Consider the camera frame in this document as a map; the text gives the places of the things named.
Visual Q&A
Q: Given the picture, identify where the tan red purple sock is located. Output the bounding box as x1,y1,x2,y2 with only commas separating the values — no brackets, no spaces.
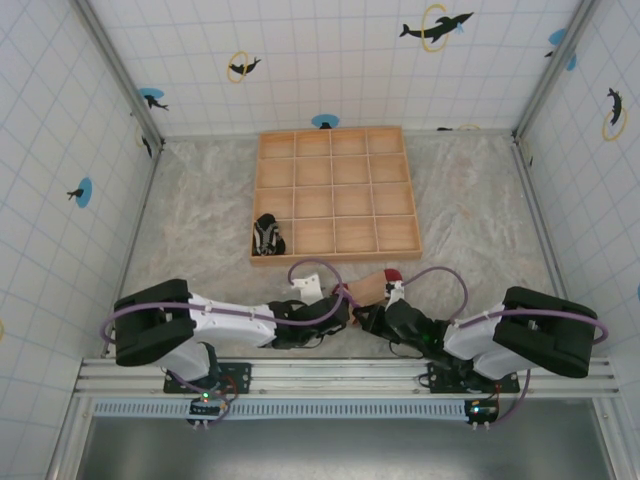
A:
330,268,404,309

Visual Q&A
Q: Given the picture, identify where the black white striped sock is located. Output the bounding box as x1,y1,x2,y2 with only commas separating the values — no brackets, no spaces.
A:
252,213,287,257

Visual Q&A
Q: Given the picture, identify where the wooden compartment tray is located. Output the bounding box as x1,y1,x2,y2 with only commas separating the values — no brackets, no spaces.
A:
248,125,424,267

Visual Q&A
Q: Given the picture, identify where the grey sheet metal panel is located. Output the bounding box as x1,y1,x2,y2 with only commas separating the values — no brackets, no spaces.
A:
47,414,617,480

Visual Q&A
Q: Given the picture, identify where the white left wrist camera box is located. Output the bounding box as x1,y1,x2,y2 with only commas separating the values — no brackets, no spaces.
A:
291,273,324,305

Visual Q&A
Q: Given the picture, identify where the aluminium mounting rail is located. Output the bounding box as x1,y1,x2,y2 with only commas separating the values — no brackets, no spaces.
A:
74,356,621,399

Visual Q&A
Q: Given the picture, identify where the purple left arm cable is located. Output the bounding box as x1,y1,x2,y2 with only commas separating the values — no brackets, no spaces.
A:
102,258,362,426

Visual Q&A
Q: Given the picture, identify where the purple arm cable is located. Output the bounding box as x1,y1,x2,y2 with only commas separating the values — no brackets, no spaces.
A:
102,258,362,426
399,266,609,426

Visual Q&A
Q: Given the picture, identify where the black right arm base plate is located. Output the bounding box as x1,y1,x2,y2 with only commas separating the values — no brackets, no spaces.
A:
427,360,521,396

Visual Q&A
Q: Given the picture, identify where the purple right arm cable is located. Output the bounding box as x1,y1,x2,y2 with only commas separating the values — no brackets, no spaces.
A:
399,266,609,426

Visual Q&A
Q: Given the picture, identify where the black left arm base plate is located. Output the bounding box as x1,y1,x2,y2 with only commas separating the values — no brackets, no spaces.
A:
163,360,253,396

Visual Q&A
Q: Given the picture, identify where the white slotted cable duct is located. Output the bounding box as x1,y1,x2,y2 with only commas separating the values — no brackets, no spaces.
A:
92,398,501,420

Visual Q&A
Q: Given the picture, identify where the aluminium table edge rail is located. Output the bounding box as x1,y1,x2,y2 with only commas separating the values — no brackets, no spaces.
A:
102,144,164,359
512,139,587,357

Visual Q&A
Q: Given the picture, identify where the aluminium frame post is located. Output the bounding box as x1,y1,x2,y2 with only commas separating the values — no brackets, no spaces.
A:
74,0,165,151
512,0,599,142

